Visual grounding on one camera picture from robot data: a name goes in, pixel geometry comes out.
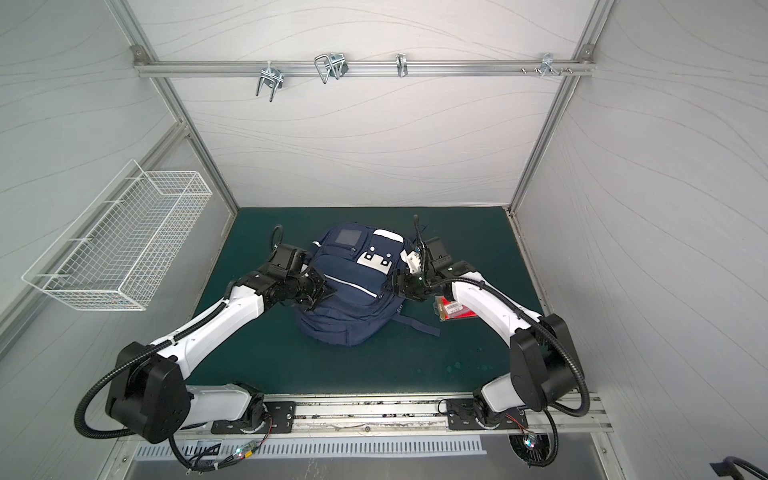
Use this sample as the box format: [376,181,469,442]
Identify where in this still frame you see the navy blue student backpack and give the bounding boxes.
[294,222,440,347]

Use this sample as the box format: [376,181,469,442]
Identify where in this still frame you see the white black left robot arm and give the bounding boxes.
[105,244,335,444]

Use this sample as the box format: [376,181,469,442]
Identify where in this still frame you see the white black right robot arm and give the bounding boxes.
[391,237,591,427]

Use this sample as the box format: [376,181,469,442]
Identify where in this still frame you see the metal u-bolt clamp left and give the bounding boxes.
[255,61,284,102]

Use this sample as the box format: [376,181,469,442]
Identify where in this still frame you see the metal u-bolt clamp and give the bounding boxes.
[255,61,284,102]
[313,53,349,84]

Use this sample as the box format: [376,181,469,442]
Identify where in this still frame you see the metal u-bolt clamp middle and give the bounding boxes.
[313,53,349,84]

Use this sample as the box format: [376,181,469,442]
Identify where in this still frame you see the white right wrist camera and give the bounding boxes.
[400,250,423,275]

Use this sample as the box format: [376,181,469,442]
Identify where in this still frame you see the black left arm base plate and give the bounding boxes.
[211,400,296,435]

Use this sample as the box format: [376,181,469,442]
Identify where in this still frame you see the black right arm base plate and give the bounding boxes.
[437,397,528,432]

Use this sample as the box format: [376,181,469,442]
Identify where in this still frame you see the white slotted cable duct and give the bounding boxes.
[134,435,487,461]

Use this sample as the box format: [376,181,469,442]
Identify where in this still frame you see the white wire basket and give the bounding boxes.
[21,160,212,312]

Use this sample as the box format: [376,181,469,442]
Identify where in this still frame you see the metal ring clamp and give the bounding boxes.
[395,53,408,78]

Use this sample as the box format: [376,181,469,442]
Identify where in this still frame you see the aluminium crossbar rail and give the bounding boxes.
[134,58,596,79]

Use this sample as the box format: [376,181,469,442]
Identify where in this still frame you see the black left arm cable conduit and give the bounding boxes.
[73,299,229,440]

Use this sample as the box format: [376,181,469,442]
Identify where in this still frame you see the metal bracket clamp right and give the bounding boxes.
[520,53,572,78]

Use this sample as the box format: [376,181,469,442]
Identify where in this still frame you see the black cable bottom right corner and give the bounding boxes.
[709,455,768,480]

